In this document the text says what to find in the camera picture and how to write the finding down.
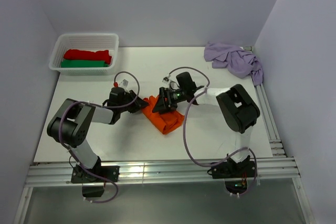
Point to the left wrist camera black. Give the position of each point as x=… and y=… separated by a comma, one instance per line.
x=118, y=98

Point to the aluminium rail frame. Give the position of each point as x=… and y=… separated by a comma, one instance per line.
x=273, y=161

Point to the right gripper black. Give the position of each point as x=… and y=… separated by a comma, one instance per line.
x=162, y=104

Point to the green rolled t shirt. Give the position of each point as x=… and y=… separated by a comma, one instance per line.
x=83, y=64

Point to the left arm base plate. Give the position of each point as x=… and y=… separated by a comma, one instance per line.
x=79, y=176

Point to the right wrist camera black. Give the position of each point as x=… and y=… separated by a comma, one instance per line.
x=185, y=81

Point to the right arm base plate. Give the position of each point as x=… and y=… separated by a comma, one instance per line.
x=230, y=169

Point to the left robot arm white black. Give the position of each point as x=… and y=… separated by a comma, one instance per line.
x=70, y=125

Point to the orange t shirt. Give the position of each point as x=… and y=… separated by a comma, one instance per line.
x=165, y=123

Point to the red rolled t shirt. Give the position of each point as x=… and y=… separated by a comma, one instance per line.
x=101, y=55

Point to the lilac t shirt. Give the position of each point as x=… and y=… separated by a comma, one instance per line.
x=237, y=61

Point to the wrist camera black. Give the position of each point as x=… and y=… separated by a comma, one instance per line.
x=118, y=98
x=185, y=81

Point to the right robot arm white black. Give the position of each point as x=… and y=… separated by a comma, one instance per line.
x=239, y=110

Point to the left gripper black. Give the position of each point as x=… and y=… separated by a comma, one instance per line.
x=138, y=104

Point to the white plastic basket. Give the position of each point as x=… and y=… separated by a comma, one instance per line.
x=84, y=41

